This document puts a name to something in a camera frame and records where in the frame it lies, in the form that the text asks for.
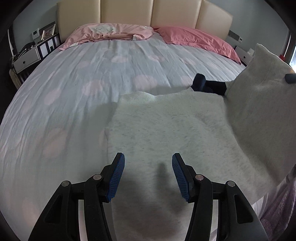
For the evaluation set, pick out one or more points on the plain pink pillow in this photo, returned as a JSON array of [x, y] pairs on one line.
[[198, 39]]

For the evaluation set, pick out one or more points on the grey wall switch panel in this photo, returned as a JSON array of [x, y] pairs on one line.
[[235, 36]]

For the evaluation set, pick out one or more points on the light pink patterned pillow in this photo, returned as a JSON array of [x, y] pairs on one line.
[[107, 31]]

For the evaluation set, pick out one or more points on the white wall thermostat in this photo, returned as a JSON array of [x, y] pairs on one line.
[[35, 34]]

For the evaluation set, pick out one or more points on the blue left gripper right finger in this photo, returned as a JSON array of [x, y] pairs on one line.
[[184, 178]]

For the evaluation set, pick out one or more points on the beige padded headboard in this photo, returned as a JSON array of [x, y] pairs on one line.
[[199, 14]]

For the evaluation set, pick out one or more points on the grey polka dot bed sheet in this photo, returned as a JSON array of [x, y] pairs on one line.
[[56, 127]]

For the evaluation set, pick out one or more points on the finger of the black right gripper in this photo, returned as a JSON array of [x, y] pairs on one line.
[[290, 78]]

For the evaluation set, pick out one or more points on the white black left nightstand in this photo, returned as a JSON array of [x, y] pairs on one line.
[[25, 62]]

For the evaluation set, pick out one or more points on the white right nightstand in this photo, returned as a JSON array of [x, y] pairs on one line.
[[244, 57]]

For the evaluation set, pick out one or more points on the framed photo on nightstand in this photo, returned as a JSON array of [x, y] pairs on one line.
[[48, 31]]

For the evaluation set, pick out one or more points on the white grey sweatshirt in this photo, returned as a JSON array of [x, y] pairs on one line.
[[247, 136]]

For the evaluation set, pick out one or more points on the purple fleece sleeve forearm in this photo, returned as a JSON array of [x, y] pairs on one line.
[[280, 207]]

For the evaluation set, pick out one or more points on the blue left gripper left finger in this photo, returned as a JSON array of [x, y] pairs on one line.
[[111, 175]]

